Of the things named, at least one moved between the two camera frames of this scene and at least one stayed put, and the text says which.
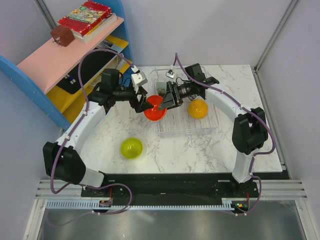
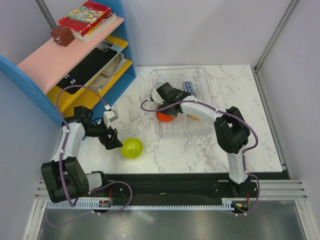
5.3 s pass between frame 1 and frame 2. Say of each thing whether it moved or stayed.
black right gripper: moved
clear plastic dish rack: stayed
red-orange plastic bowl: moved
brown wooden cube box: stayed
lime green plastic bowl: stayed
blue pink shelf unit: stayed
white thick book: stayed
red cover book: stayed
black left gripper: moved
